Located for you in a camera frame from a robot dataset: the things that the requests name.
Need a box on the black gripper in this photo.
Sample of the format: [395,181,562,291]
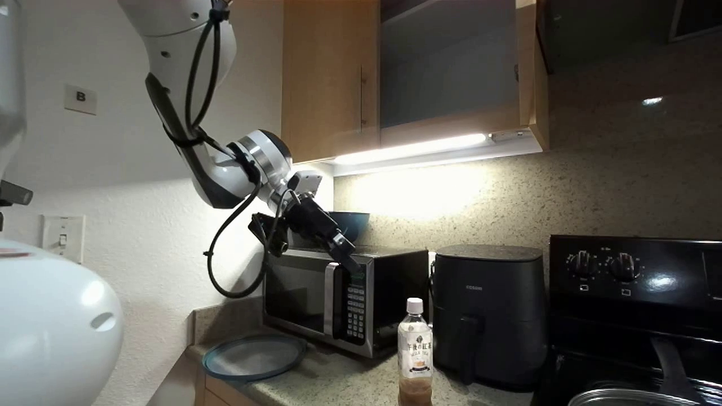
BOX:
[271,186,362,274]

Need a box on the clear bottle with brown liquid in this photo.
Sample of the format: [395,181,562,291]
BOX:
[395,296,434,406]

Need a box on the under-cabinet light strip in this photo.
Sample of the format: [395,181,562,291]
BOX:
[328,131,493,170]

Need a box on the stainless steel microwave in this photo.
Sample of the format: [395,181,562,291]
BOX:
[260,246,432,361]

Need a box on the blue-rimmed round plate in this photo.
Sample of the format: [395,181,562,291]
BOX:
[201,335,306,382]

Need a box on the black air fryer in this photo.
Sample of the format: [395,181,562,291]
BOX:
[431,244,547,392]

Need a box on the white rounded appliance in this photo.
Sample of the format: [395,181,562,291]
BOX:
[0,238,125,406]

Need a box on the black stove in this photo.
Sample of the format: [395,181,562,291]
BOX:
[530,233,722,406]

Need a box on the dark range hood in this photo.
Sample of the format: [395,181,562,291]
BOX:
[536,0,722,78]

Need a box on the black frying pan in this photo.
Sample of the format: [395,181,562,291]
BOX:
[566,337,722,406]

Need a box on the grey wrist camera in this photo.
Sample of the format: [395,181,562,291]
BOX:
[287,170,325,200]

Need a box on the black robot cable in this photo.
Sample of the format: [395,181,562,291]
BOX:
[145,0,273,301]

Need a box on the wooden wall cabinet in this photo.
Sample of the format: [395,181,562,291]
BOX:
[374,0,551,159]

